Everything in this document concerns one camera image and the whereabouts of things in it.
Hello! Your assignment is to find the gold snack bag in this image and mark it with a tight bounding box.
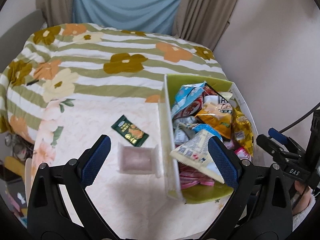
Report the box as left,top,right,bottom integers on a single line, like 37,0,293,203
232,108,254,156

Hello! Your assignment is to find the light blue white snack bag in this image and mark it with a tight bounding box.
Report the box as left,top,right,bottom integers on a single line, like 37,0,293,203
170,124,225,184

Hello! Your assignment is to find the pink striped snack bag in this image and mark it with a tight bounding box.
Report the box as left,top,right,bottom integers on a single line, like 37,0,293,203
179,164,215,190

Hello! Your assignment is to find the white translucent packet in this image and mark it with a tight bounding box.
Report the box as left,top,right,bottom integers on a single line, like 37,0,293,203
118,143,161,178

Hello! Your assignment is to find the red brown yellow snack bag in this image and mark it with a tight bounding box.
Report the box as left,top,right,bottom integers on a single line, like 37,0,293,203
195,82,233,140

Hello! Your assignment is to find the dark green snack packet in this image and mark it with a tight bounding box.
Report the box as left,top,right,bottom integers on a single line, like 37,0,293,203
111,115,149,147

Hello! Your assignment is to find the blue red cartoon snack bag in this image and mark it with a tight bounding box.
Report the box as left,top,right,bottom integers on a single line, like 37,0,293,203
171,82,207,120

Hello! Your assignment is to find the pink white snack bag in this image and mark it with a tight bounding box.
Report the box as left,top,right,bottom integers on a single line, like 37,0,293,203
223,140,252,161

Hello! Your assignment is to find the grey white barcode snack bag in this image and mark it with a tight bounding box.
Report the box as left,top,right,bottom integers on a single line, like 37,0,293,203
174,122,197,146

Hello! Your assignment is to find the person's right hand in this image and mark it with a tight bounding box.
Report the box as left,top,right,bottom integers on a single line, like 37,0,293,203
292,181,311,215

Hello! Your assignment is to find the green cardboard box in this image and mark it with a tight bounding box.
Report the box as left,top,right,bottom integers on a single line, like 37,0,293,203
158,74,259,205

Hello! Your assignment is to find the floral striped bed quilt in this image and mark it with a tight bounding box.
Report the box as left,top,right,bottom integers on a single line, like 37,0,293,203
1,23,226,143

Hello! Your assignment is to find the right beige curtain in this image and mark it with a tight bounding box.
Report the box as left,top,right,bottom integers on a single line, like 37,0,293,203
172,0,238,50

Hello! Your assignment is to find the beige curtain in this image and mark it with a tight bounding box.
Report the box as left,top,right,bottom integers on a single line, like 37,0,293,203
172,0,238,50
36,0,73,27

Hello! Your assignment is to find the grey padded headboard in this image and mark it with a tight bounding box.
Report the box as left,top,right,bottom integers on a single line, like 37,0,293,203
0,9,45,73

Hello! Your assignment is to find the left beige curtain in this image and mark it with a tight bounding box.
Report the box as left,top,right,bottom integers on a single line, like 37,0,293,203
36,0,73,27

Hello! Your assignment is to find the blue cloth under window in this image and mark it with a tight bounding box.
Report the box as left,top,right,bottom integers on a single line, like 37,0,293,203
72,0,181,35

